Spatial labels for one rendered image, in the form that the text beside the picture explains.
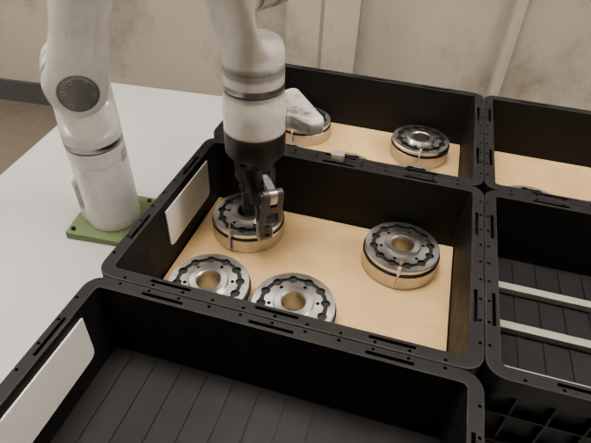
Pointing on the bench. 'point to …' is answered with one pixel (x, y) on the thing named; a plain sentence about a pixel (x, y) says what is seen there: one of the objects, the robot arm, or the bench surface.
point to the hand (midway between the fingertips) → (257, 216)
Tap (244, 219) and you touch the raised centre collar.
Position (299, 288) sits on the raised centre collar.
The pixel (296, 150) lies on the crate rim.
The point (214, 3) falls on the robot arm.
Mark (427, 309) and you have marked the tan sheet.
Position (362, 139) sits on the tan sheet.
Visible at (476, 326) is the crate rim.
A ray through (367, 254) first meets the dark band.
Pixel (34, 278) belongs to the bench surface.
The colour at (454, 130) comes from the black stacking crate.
